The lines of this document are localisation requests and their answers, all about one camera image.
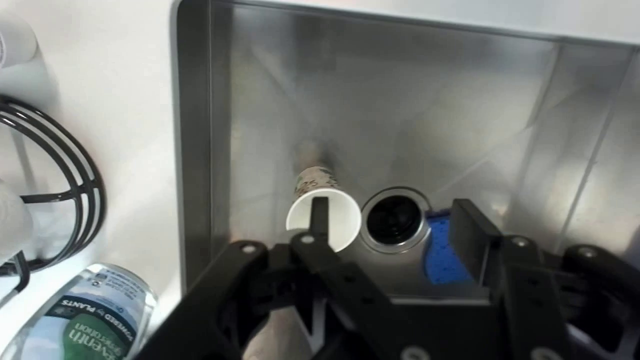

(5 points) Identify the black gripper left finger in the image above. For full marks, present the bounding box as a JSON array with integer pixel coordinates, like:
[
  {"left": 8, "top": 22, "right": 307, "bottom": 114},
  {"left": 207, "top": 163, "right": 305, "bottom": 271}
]
[{"left": 135, "top": 197, "right": 388, "bottom": 360}]

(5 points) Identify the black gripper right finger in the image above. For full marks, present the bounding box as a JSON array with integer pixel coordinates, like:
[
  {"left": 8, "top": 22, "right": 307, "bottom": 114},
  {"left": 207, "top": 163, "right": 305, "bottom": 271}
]
[{"left": 450, "top": 197, "right": 640, "bottom": 360}]

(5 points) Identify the patterned paper cup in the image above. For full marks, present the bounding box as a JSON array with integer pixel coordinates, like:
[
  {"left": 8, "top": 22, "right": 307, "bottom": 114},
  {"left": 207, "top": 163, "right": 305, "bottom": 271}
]
[{"left": 283, "top": 138, "right": 363, "bottom": 254}]

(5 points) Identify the round sink drain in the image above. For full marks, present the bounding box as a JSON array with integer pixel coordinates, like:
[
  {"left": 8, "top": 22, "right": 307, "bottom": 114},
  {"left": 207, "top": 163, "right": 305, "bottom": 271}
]
[{"left": 357, "top": 186, "right": 431, "bottom": 256}]

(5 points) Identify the stainless steel sink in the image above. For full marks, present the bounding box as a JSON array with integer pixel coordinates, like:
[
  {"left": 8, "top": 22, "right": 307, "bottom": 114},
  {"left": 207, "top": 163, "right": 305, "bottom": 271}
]
[{"left": 167, "top": 0, "right": 640, "bottom": 308}]

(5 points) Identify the blue sponge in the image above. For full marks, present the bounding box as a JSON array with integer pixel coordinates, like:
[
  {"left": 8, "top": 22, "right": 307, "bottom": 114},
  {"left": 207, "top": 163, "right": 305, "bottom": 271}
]
[{"left": 421, "top": 209, "right": 481, "bottom": 289}]

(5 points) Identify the clear bottle green label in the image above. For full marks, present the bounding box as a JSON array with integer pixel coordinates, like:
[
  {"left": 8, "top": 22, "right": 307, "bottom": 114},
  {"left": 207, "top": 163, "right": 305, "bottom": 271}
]
[{"left": 0, "top": 262, "right": 158, "bottom": 360}]

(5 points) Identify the white paper towel roll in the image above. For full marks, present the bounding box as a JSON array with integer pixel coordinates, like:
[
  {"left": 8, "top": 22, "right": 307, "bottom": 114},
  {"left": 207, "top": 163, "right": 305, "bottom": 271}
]
[{"left": 0, "top": 13, "right": 56, "bottom": 269}]

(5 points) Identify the black wire towel holder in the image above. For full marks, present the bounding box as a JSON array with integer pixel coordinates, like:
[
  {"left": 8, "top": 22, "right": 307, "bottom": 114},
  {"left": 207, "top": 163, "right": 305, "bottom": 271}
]
[{"left": 0, "top": 97, "right": 108, "bottom": 297}]

